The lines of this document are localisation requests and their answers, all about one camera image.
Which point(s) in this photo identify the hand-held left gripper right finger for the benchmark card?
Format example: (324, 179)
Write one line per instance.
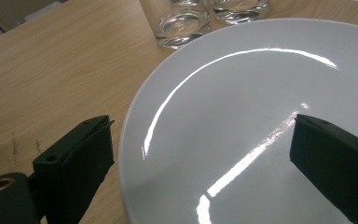
(338, 165)

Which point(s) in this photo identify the clear drinking glass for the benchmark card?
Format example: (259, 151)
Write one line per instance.
(180, 28)
(239, 14)

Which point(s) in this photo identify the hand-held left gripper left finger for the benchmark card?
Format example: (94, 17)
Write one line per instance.
(74, 168)

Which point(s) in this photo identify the white plate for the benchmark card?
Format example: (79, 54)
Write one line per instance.
(230, 109)

